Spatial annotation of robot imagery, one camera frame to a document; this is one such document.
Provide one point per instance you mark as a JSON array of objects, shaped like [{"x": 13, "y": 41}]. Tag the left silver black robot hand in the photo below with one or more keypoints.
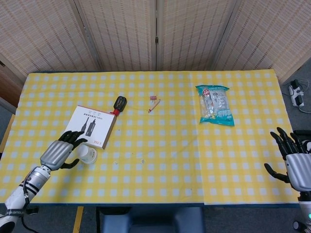
[{"x": 54, "y": 154}]

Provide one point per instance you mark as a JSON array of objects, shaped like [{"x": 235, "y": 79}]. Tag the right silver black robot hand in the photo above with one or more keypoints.
[{"x": 297, "y": 170}]

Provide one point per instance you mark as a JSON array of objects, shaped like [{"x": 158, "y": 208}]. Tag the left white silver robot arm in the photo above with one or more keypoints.
[{"x": 26, "y": 188}]

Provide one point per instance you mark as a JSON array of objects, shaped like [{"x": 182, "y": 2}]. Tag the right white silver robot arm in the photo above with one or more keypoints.
[{"x": 305, "y": 206}]

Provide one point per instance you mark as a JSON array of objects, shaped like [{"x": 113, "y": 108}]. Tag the black white floor device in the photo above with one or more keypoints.
[{"x": 306, "y": 139}]

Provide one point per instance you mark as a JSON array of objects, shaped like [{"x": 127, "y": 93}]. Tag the white power strip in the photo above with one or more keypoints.
[{"x": 296, "y": 93}]

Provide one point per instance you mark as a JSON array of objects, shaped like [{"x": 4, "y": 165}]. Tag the black red handheld device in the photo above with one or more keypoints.
[{"x": 120, "y": 104}]

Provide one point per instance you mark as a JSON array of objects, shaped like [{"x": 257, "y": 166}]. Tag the brown wooden cabinet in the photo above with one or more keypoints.
[{"x": 8, "y": 85}]

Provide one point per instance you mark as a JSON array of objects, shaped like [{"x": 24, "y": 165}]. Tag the yellow white checkered tablecloth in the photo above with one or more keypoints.
[{"x": 155, "y": 136}]

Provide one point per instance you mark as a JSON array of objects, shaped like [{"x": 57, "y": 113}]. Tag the teal snack bag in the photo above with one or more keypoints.
[{"x": 216, "y": 105}]

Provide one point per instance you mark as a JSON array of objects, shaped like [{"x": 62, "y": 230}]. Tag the short wooden pencil stub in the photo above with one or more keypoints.
[{"x": 153, "y": 105}]

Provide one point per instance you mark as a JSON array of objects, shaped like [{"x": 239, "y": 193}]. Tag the beige woven screen panel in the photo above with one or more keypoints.
[
  {"x": 274, "y": 36},
  {"x": 194, "y": 34},
  {"x": 121, "y": 34},
  {"x": 43, "y": 34}
]

